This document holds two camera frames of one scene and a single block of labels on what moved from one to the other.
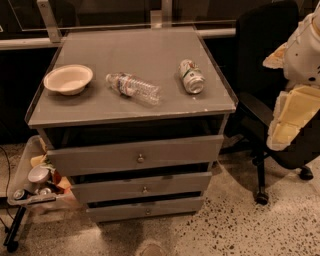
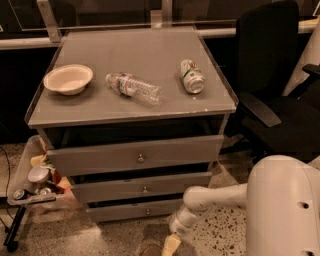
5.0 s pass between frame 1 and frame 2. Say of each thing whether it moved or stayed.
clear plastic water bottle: stayed
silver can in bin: stayed
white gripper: moved
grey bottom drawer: stayed
